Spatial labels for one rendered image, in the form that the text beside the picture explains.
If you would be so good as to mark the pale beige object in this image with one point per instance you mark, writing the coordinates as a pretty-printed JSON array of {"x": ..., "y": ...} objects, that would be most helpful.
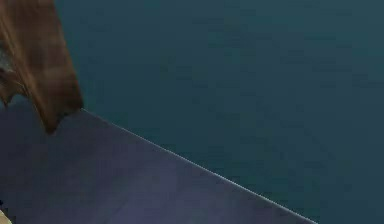
[{"x": 4, "y": 217}]

